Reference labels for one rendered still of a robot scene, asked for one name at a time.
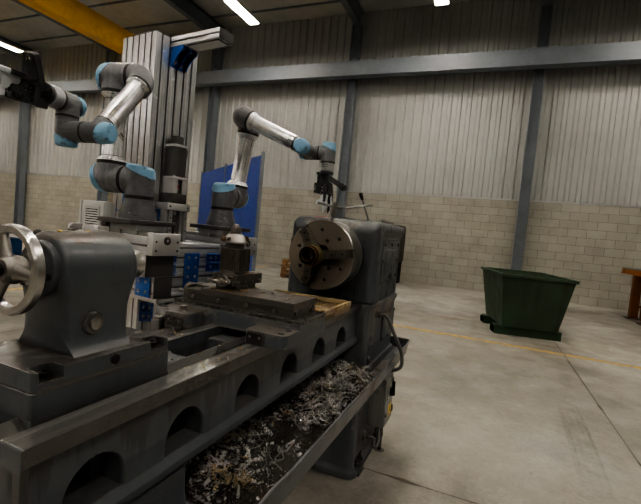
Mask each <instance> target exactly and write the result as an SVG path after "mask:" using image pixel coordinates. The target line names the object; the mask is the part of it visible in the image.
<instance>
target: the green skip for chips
mask: <svg viewBox="0 0 641 504"><path fill-rule="evenodd" d="M481 269H483V278H484V293H485V307H486V314H483V313H482V315H480V320H481V321H482V322H483V323H487V324H490V330H491V331H492V332H493V333H497V334H505V335H513V336H521V337H528V338H536V339H544V340H552V341H559V342H561V336H562V333H561V332H559V328H560V326H561V323H562V320H563V318H564V315H565V313H566V310H567V307H568V305H569V302H570V300H571V297H572V294H573V292H574V289H575V287H576V284H580V281H576V280H572V279H567V278H563V277H559V276H555V275H551V274H546V273H542V272H532V271H522V270H512V269H503V268H493V267H483V266H481Z"/></svg>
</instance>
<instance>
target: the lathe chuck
mask: <svg viewBox="0 0 641 504"><path fill-rule="evenodd" d="M307 224H308V226H309V228H310V229H311V231H312V233H313V235H314V236H315V238H316V240H317V242H318V243H319V245H323V246H326V247H327V248H328V249H329V250H349V249H355V258H348V259H329V261H328V262H327V263H326V264H324V263H323V262H322V261H321V263H323V264H324V265H320V266H319V268H318V270H317V272H316V274H315V276H314V278H313V280H312V283H311V285H310V288H312V289H316V290H328V289H332V288H336V287H339V286H342V285H344V284H345V283H347V282H348V281H349V280H350V279H351V278H352V277H353V276H354V274H355V273H356V271H357V269H358V266H359V263H360V247H359V243H358V241H357V238H356V237H355V235H354V234H353V232H352V231H351V230H350V229H349V228H348V227H346V226H345V225H343V224H341V223H339V222H336V221H330V220H314V221H311V222H308V223H307ZM301 229H302V228H300V229H299V230H298V231H297V232H296V234H295V235H294V237H293V239H292V242H291V245H290V250H289V259H290V264H291V268H292V270H293V272H294V274H295V275H296V277H297V278H298V279H299V280H300V281H301V278H302V275H303V273H304V272H303V270H304V268H305V266H304V264H303V263H302V262H301V261H300V259H299V252H300V250H301V249H302V248H303V245H304V243H303V241H302V239H303V238H302V236H301V235H300V233H299V231H300V230H301ZM323 246H322V247H323ZM322 247H320V248H322ZM350 276H351V277H350ZM349 277H350V278H349ZM348 278H349V279H348ZM347 279H348V280H347ZM346 280H347V281H346ZM301 282H302V283H303V281H301Z"/></svg>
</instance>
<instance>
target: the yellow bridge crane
mask: <svg viewBox="0 0 641 504"><path fill-rule="evenodd" d="M18 1H20V2H21V3H23V4H25V5H27V6H29V7H31V8H33V9H35V10H37V11H39V12H41V13H43V14H44V15H46V16H48V17H50V18H52V19H54V20H56V21H58V22H60V23H62V24H64V25H66V26H67V27H69V28H71V29H73V30H75V31H77V32H79V33H81V34H83V35H85V36H87V37H89V38H90V39H92V40H94V41H96V42H98V43H100V44H102V45H104V46H106V47H108V48H110V49H111V50H113V51H115V52H117V53H119V54H121V55H123V40H124V38H126V37H130V36H134V34H132V33H131V32H129V31H127V30H126V29H124V28H122V27H121V26H119V25H117V24H115V23H114V22H112V21H110V20H109V19H107V18H105V17H104V16H102V15H100V14H99V13H97V12H95V11H94V10H92V9H90V8H89V7H87V6H85V5H84V4H82V3H80V2H79V1H77V0H18Z"/></svg>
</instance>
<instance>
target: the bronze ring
mask: <svg viewBox="0 0 641 504"><path fill-rule="evenodd" d="M310 252H312V254H313V257H312V259H311V258H310ZM299 259H300V261H301V262H302V263H303V264H306V265H309V266H317V265H319V264H320V263H321V261H322V259H323V251H322V249H321V248H320V247H319V246H318V245H315V244H311V245H308V246H306V247H303V248H302V249H301V250H300V252H299Z"/></svg>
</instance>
